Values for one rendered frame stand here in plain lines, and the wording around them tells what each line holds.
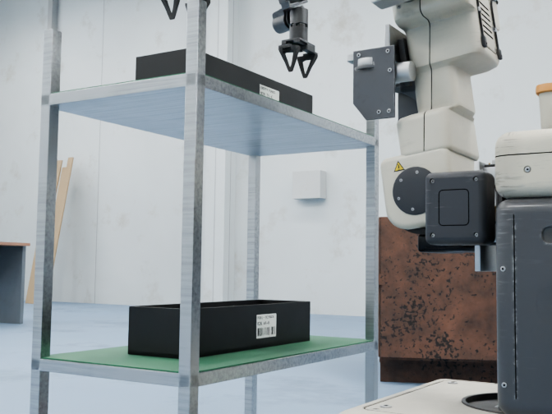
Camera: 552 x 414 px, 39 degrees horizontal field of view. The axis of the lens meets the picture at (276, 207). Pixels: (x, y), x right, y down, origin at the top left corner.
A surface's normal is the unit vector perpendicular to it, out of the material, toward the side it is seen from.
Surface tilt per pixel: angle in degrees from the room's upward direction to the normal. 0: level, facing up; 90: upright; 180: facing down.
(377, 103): 90
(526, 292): 90
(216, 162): 90
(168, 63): 90
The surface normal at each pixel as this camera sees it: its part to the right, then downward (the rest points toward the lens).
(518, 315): -0.53, -0.07
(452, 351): -0.13, -0.08
